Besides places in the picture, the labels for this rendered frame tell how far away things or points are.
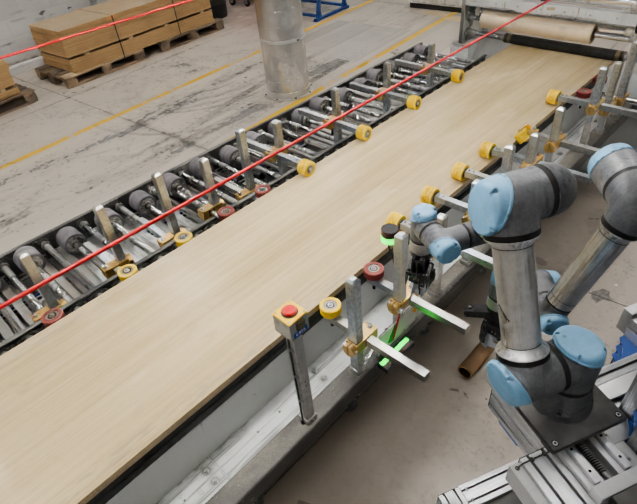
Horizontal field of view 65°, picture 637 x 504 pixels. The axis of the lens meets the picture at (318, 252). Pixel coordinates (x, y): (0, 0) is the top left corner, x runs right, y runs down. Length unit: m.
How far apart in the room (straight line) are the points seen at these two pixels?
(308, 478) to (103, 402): 1.07
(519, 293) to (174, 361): 1.13
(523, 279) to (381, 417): 1.59
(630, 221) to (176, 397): 1.33
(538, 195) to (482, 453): 1.67
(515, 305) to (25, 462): 1.40
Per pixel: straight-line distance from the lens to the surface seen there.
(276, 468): 1.73
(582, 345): 1.30
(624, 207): 1.34
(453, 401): 2.67
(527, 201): 1.07
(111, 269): 2.32
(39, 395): 1.90
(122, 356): 1.86
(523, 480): 1.44
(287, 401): 1.92
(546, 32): 4.05
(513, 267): 1.11
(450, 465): 2.50
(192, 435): 1.74
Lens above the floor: 2.21
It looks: 40 degrees down
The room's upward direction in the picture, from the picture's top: 6 degrees counter-clockwise
